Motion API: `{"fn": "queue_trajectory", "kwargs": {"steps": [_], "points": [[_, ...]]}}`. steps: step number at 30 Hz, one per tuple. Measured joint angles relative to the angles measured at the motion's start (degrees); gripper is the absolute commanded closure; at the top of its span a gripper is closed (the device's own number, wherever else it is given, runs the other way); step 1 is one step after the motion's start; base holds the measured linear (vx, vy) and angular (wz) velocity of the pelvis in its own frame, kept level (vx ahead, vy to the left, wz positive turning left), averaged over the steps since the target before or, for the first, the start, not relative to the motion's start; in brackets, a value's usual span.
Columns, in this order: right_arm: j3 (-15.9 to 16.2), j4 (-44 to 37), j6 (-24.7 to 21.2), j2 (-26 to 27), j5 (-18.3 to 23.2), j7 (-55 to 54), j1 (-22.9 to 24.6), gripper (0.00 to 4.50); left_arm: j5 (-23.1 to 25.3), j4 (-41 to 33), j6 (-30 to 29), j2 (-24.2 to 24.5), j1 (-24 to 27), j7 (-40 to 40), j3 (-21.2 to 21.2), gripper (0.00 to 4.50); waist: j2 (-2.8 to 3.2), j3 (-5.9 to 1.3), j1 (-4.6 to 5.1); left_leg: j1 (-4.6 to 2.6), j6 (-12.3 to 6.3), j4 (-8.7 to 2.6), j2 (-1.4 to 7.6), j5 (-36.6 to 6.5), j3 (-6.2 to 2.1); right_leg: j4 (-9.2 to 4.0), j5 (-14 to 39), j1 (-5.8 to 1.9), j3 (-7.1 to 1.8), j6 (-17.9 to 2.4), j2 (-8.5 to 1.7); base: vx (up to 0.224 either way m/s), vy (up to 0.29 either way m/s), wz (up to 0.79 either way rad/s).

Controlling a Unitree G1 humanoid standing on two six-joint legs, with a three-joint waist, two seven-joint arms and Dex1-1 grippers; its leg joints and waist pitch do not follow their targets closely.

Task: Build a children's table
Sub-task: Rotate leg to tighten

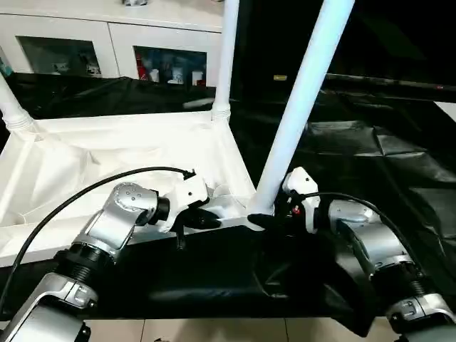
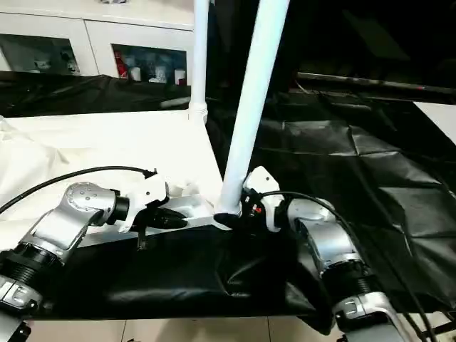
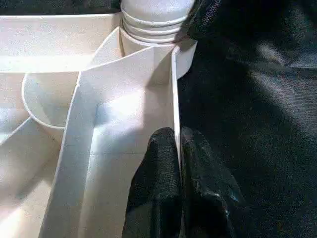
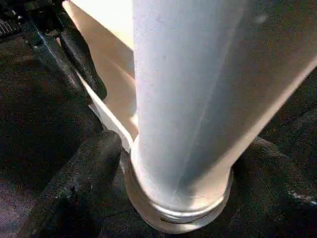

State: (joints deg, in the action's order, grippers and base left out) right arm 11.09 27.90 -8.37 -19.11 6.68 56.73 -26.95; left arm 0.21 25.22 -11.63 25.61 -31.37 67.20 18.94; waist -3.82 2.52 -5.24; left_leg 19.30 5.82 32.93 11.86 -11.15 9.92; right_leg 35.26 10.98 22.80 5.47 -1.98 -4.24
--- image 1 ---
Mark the white plastic table top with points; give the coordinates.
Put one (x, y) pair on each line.
(107, 153)

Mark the white plastic table leg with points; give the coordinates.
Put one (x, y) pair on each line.
(14, 107)
(303, 89)
(225, 57)

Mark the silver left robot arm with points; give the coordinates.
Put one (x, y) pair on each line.
(114, 224)

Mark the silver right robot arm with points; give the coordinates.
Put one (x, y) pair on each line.
(374, 235)

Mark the black work mat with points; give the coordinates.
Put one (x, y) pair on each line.
(231, 274)

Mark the small yellow label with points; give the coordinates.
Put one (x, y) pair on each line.
(280, 77)

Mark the small white cup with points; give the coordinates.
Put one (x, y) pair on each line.
(197, 77)

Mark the white printed mug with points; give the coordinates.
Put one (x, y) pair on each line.
(177, 75)

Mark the grey metal rod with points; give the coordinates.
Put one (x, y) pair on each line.
(392, 82)

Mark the white sideboard with glass doors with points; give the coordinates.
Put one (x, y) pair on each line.
(107, 35)

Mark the black backdrop cloth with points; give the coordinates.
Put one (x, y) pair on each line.
(392, 35)

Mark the grey crumpled bundle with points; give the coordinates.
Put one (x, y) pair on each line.
(136, 2)

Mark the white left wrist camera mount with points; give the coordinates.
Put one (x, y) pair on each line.
(187, 199)

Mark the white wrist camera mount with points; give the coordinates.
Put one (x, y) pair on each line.
(303, 192)
(187, 199)

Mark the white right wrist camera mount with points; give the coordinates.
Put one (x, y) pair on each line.
(303, 192)

